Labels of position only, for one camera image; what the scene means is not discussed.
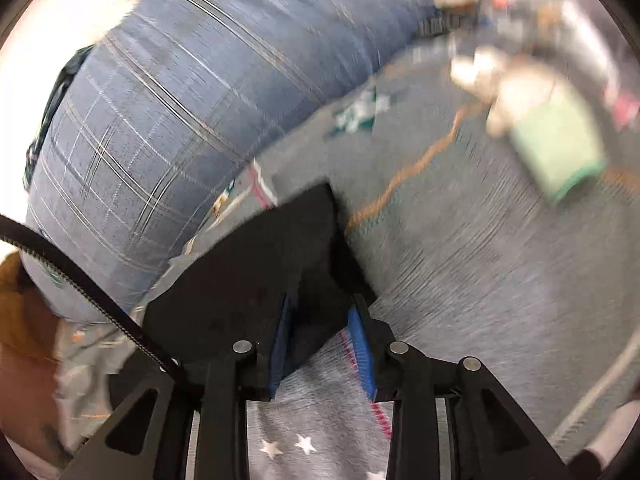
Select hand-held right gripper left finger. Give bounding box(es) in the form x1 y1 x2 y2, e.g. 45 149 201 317
61 294 299 480

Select black pants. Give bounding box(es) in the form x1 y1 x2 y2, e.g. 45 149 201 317
108 181 377 402

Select plush toy in green dress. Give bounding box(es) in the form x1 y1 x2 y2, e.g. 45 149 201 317
449 44 610 207

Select blue plaid pillow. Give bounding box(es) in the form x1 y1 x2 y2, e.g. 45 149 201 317
24 0 442 323

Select dark green cloth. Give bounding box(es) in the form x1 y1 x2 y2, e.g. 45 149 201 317
24 44 97 182

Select white cord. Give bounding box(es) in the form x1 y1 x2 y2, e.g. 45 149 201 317
549 329 640 447

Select white and black object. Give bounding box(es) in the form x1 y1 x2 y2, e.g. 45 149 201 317
569 400 640 477

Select silver grey tube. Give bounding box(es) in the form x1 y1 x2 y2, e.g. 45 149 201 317
559 0 632 92

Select grey printed blanket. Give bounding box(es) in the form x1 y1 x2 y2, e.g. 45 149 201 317
52 7 640 480

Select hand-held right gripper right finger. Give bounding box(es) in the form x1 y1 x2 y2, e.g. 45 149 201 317
346 294 575 480

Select mustard cloth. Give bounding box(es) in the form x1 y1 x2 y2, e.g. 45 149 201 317
0 252 67 362

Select black ribbed cable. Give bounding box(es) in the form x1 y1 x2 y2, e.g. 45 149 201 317
0 214 187 384

